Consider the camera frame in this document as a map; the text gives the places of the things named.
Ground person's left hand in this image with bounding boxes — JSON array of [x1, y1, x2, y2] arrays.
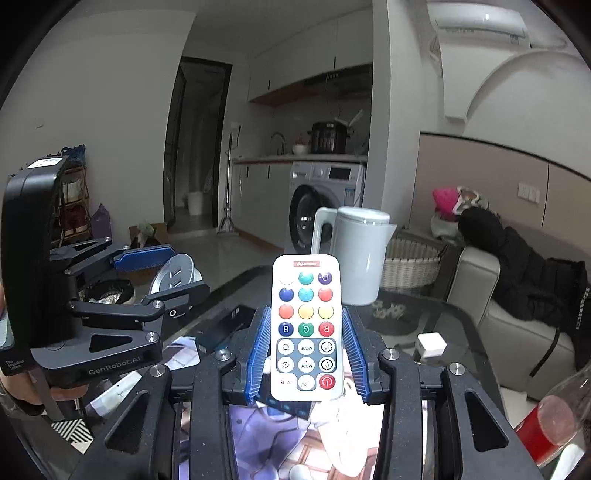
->
[[1, 372, 88, 405]]

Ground white electric kettle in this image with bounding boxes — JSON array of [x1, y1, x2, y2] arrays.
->
[[311, 206, 397, 306]]

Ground wall air conditioner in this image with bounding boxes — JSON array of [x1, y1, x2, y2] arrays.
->
[[427, 2, 530, 45]]

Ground floor mop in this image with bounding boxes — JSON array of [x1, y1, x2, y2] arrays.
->
[[216, 122, 242, 235]]

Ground clear bottle red drink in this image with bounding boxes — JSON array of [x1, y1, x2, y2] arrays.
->
[[515, 365, 590, 467]]

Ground white front-load washing machine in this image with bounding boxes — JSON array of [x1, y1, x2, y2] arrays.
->
[[284, 161, 366, 254]]

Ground white woven basket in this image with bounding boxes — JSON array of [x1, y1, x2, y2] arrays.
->
[[381, 237, 442, 290]]

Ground cardboard box on floor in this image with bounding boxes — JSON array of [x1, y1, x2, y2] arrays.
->
[[128, 222, 168, 249]]

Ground round white grey device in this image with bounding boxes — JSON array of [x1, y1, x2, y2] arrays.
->
[[149, 253, 202, 294]]

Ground black rice cooker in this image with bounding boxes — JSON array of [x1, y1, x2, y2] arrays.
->
[[308, 121, 355, 155]]

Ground beige sofa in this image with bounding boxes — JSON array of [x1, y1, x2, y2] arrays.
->
[[443, 221, 591, 402]]

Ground pink plush toy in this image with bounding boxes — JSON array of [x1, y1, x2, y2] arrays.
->
[[432, 187, 462, 222]]

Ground white bucket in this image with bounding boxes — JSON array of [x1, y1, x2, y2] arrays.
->
[[187, 191, 204, 216]]

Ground white cube charger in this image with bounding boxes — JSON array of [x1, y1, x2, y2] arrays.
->
[[416, 332, 447, 360]]

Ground black jacket on sofa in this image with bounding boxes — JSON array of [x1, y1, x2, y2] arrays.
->
[[459, 207, 590, 333]]

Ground purple bag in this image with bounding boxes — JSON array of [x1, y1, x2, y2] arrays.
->
[[91, 204, 112, 239]]

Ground white remote control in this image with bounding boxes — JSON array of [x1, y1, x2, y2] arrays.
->
[[270, 254, 344, 402]]

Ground white wall switch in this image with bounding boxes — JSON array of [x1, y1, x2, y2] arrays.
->
[[517, 183, 541, 204]]

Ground black open storage box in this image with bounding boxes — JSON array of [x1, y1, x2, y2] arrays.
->
[[190, 305, 311, 420]]

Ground shoe rack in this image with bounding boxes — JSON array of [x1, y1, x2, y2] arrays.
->
[[51, 144, 91, 247]]

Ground black trash bag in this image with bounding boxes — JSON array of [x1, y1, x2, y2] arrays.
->
[[81, 278, 135, 305]]

